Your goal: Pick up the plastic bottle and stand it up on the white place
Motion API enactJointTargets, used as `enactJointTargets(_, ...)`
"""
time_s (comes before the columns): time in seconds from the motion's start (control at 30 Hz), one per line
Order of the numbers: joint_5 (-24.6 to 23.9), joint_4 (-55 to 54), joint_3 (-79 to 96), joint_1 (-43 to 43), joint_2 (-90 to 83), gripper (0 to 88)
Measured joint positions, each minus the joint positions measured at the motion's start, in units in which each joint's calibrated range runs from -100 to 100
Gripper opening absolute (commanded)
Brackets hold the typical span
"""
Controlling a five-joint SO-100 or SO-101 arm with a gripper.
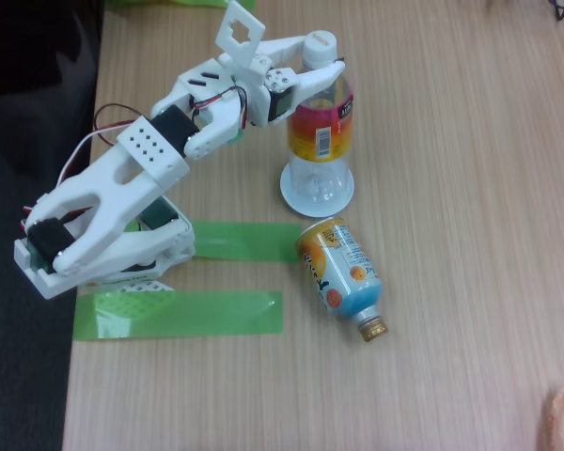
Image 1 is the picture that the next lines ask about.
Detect clear plastic bottle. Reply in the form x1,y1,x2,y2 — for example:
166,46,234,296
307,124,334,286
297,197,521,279
285,29,357,210

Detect orange juice bottle can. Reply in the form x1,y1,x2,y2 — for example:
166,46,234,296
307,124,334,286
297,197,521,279
294,216,389,344

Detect white round plate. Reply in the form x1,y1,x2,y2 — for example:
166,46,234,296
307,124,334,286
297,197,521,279
279,162,357,219

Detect green plastic sheet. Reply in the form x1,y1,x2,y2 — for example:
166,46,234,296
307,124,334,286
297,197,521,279
103,0,257,13

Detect short green tape strip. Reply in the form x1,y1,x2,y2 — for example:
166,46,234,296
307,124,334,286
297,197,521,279
124,220,303,264

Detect long green tape strip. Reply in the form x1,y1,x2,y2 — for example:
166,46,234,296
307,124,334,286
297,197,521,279
72,289,284,343

